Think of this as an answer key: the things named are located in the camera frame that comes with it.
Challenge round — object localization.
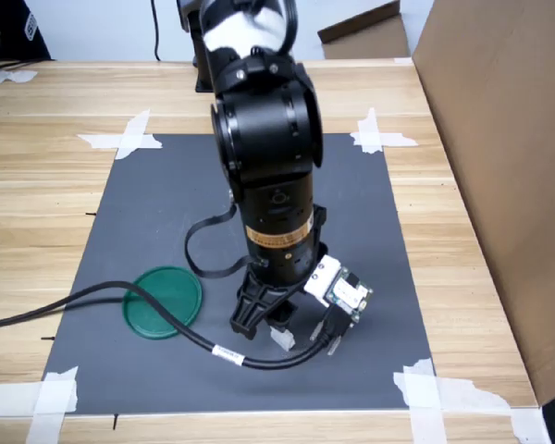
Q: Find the small white plastic terminal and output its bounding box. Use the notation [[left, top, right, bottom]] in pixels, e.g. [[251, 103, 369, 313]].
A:
[[268, 325, 296, 351]]

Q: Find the round green lid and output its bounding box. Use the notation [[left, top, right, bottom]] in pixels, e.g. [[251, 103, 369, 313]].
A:
[[121, 265, 204, 341]]

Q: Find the white masking tape piece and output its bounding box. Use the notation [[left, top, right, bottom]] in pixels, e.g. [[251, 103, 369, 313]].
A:
[[392, 357, 554, 444], [77, 108, 164, 161], [349, 106, 420, 155], [0, 365, 80, 444]]

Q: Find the dark grey mat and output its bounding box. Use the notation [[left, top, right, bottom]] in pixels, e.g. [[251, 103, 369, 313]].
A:
[[41, 132, 438, 415]]

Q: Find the brown cardboard box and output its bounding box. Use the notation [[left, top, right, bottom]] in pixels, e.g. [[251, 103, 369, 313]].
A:
[[317, 0, 413, 60]]

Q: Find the brown cardboard partition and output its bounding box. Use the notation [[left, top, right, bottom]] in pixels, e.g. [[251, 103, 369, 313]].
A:
[[411, 0, 555, 408]]

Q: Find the small crumpled white tape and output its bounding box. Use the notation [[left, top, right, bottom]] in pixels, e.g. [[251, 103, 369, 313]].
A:
[[0, 68, 39, 85]]

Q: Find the black bag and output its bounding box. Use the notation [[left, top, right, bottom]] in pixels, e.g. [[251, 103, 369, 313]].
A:
[[0, 0, 53, 70]]

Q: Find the flat black ribbon cable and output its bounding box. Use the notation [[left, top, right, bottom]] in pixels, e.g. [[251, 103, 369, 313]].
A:
[[184, 202, 252, 279]]

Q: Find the thick black camera cable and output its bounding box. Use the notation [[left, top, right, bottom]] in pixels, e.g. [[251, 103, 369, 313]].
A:
[[0, 280, 355, 371]]

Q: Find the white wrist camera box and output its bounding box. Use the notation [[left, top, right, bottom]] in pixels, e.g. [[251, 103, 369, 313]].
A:
[[303, 255, 375, 325]]

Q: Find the thin black hanging cable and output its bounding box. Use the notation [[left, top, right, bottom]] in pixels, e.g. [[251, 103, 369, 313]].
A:
[[149, 0, 163, 62]]

